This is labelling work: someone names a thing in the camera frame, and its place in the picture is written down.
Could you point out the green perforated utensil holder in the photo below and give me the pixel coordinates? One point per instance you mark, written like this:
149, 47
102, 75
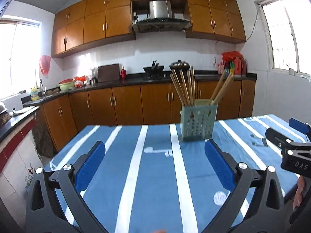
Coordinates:
197, 122

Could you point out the brown lower kitchen cabinets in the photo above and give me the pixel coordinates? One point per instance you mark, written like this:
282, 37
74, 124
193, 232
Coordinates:
137, 105

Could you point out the black wok left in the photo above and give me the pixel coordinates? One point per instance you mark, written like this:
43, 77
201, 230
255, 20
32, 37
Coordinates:
154, 70

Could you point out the red plastic bag hanging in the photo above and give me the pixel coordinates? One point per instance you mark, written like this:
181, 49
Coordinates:
44, 64

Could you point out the wooden chopstick bundle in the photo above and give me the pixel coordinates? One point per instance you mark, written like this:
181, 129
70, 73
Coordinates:
218, 87

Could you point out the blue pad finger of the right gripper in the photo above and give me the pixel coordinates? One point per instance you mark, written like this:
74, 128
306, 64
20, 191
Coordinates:
303, 128

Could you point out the black kitchen countertop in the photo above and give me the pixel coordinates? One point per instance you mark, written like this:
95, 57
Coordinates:
132, 79

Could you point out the steel range hood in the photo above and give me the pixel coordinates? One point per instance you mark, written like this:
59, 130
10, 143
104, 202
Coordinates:
160, 16

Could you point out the black wok with lid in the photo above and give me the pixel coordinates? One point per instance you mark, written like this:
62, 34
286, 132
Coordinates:
180, 65

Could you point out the dark brown cutting board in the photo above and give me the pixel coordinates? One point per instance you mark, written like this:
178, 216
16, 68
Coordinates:
108, 73

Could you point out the window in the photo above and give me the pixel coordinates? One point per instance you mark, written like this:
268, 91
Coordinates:
20, 52
286, 26

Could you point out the red white snack bags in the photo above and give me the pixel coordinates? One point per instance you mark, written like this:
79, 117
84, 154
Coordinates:
81, 81

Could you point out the person's right hand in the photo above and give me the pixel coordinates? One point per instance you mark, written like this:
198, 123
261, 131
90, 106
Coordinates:
298, 198

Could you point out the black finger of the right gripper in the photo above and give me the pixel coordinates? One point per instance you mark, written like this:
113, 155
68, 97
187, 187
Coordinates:
279, 140

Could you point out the right window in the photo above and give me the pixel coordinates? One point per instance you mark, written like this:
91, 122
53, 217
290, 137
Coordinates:
286, 26

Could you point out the left window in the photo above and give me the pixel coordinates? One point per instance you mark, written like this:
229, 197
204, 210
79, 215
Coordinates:
20, 52

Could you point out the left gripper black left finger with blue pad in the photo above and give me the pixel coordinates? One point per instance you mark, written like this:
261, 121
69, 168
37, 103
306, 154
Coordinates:
43, 209

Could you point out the red bottle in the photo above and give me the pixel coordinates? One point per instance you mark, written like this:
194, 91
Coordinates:
123, 73

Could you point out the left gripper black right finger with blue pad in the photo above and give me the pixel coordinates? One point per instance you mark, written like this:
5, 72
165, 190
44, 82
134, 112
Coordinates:
266, 211

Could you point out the red bag condiment group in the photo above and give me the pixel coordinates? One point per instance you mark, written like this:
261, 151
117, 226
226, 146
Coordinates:
234, 63

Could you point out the green basin red lid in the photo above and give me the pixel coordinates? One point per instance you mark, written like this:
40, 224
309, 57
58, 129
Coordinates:
66, 84

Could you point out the blue white striped tablecloth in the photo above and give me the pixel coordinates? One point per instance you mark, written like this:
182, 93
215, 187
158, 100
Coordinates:
151, 179

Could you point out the yellow dish soap bottle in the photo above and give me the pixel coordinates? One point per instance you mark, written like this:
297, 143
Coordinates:
34, 94

